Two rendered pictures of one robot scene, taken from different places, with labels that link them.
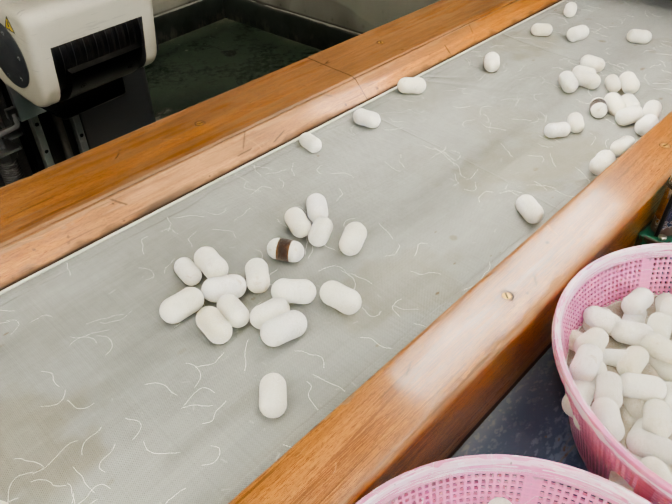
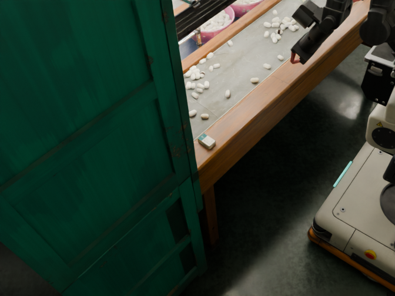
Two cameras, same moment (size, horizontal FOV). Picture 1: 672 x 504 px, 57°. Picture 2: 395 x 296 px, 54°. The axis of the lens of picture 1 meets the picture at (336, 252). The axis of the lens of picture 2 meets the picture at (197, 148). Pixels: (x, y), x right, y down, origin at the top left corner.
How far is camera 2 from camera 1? 2.16 m
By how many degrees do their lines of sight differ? 87
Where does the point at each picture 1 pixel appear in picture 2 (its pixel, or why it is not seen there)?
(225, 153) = not seen: hidden behind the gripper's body
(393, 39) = (261, 96)
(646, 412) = (221, 17)
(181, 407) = (288, 13)
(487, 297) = (243, 22)
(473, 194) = (240, 49)
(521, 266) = (236, 27)
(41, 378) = not seen: hidden behind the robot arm
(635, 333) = (218, 26)
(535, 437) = not seen: hidden behind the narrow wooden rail
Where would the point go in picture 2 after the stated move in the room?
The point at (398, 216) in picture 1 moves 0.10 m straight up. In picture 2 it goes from (257, 43) to (258, 24)
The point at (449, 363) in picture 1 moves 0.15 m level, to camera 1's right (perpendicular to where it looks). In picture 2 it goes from (250, 13) to (220, 16)
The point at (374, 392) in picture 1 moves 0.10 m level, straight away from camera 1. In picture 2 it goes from (260, 10) to (260, 22)
